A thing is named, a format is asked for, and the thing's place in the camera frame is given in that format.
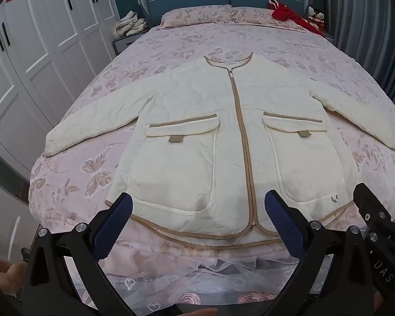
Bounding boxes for cream clothes pile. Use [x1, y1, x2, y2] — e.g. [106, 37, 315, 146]
[114, 11, 148, 39]

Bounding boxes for grey curtain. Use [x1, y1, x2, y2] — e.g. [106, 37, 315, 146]
[325, 0, 395, 107]

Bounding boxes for red garment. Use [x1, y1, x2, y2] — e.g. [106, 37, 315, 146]
[268, 0, 326, 37]

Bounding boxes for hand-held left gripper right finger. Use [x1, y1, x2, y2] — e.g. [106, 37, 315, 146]
[260, 189, 381, 316]

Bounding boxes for cream quilted jacket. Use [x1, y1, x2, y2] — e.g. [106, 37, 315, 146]
[44, 52, 395, 246]

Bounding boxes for stuffed dolls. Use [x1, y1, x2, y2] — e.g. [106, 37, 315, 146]
[308, 6, 325, 29]

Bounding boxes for grey nightstand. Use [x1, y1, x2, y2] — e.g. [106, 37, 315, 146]
[112, 28, 149, 55]

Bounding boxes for pink butterfly bedspread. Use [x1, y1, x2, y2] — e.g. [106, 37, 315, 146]
[28, 5, 395, 262]

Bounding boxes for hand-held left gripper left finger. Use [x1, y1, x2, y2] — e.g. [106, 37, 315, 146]
[26, 192, 136, 316]

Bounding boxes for white wardrobe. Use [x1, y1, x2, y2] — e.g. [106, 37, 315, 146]
[0, 0, 120, 173]

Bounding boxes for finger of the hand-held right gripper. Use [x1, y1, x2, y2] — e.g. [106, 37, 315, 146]
[353, 182, 392, 229]

